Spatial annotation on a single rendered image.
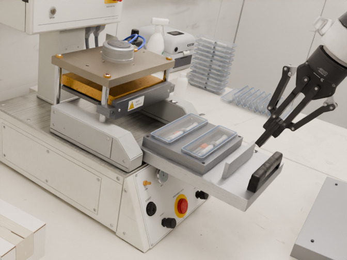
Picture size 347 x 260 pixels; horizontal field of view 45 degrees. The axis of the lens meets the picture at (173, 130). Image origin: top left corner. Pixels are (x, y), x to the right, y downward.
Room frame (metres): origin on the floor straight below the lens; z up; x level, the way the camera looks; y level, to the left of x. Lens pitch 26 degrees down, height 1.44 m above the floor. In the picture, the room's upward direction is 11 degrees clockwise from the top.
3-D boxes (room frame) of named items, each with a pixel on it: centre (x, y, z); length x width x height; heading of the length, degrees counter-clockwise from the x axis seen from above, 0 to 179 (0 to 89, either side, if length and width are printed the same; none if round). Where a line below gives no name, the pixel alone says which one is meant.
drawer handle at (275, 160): (0.81, -0.22, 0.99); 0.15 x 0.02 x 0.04; 152
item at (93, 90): (1.03, 0.17, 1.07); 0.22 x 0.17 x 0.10; 152
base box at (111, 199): (1.04, 0.16, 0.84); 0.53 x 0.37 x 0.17; 62
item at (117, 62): (1.06, 0.19, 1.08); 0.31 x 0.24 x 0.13; 152
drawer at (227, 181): (0.88, -0.10, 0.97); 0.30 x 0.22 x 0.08; 62
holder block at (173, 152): (0.90, -0.05, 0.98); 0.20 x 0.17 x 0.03; 152
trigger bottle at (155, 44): (1.90, 0.15, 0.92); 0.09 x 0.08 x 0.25; 114
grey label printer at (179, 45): (2.04, 0.12, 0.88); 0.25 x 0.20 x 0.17; 59
